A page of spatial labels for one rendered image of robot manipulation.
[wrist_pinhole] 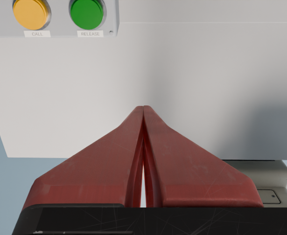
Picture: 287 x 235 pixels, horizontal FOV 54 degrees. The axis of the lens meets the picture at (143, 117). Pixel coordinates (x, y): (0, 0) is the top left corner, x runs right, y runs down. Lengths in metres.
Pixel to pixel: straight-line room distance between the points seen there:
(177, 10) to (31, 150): 0.42
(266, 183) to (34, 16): 0.70
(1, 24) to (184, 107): 0.35
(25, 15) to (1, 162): 1.72
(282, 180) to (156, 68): 0.50
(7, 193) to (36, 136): 1.65
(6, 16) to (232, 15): 0.33
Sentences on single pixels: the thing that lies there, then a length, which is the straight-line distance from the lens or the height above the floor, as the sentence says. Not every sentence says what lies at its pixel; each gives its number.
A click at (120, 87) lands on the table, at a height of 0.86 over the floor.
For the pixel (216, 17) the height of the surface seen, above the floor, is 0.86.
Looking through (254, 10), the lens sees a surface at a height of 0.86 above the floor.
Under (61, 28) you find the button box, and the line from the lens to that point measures 0.40.
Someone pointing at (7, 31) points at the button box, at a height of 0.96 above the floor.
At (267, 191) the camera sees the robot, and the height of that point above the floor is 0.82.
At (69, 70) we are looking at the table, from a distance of 0.54.
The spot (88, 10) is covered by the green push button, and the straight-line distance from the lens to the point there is 0.38.
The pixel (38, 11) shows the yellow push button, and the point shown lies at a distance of 0.39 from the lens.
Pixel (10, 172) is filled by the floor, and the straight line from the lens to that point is 2.10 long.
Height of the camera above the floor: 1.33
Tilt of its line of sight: 55 degrees down
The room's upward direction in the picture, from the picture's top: 180 degrees clockwise
